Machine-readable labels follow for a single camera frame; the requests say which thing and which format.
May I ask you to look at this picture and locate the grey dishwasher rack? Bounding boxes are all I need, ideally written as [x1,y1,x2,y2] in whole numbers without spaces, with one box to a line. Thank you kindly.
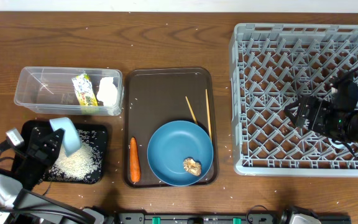
[229,23,358,177]

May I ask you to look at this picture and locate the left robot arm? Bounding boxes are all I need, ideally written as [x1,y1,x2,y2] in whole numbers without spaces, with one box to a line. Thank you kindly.
[0,128,108,224]

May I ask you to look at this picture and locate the right wooden chopstick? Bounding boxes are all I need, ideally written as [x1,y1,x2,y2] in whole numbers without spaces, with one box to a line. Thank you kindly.
[205,89,213,142]

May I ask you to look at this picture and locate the blue plate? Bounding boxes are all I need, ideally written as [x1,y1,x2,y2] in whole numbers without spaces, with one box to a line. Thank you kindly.
[147,121,214,187]

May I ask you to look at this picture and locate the orange carrot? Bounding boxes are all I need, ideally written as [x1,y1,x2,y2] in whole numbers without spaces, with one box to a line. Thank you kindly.
[130,137,141,182]

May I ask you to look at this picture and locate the light blue cup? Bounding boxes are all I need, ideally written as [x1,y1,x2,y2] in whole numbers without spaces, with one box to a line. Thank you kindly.
[328,138,346,149]

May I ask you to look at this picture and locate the black plastic tray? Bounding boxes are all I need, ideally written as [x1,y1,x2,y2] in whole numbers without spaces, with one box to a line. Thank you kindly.
[11,119,109,185]

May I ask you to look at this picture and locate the pile of white rice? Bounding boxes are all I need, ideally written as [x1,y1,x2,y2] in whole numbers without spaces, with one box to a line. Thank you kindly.
[44,129,104,182]

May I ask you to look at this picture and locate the clear plastic bin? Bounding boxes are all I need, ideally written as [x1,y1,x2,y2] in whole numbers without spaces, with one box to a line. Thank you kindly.
[14,67,124,116]

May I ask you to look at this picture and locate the brown food scrap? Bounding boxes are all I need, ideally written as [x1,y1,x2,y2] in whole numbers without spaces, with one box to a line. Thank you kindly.
[183,157,202,176]

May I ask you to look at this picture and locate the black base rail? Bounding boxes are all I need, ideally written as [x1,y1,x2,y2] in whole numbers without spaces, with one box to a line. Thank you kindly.
[113,212,352,224]

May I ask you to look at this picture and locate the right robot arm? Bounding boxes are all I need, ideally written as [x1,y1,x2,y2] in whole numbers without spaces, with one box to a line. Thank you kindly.
[284,73,358,159]

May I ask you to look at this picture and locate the brown serving tray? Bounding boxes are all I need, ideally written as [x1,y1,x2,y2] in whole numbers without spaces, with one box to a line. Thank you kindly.
[123,67,216,189]

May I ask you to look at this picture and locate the light blue rice bowl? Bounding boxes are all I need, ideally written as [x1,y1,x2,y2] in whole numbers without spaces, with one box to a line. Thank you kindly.
[49,117,81,157]

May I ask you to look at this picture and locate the wooden chopstick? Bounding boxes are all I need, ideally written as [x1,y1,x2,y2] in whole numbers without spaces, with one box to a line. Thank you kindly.
[205,89,213,142]
[185,96,198,124]

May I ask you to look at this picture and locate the left wooden chopstick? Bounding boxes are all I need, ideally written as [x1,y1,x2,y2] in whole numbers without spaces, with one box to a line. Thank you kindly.
[185,96,198,124]

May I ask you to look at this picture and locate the white napkin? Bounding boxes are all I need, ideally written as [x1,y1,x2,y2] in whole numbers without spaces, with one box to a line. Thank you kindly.
[96,77,118,106]

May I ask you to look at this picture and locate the green yellow snack wrapper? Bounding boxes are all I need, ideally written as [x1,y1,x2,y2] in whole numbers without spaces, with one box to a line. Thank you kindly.
[71,73,98,106]

